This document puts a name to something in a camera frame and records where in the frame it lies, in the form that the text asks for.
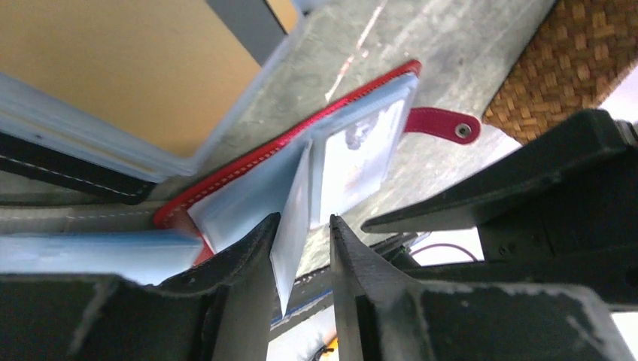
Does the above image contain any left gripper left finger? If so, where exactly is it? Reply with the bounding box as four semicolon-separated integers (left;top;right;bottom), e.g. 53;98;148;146
1;213;281;360

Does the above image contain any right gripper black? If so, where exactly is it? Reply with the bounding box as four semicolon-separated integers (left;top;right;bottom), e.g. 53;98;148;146
361;109;637;307

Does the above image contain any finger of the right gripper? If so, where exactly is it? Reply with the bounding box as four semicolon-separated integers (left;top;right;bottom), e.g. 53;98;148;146
370;231;488;282

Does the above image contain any black card holder open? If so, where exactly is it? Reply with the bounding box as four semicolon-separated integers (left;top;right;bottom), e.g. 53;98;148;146
1;1;302;205

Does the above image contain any red card holder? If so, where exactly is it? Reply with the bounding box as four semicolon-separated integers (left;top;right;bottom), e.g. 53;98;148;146
153;60;481;314

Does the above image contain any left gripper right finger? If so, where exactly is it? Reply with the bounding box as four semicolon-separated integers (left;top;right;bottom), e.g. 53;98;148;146
330;216;633;360

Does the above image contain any grey card holder open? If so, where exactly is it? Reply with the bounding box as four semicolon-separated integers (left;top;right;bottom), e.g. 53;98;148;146
1;202;204;285

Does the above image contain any brown wicker basket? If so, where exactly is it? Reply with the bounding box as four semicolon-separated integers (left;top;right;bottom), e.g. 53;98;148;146
482;0;637;144

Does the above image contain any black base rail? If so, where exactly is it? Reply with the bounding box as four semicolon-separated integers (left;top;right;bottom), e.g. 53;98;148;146
270;265;333;330

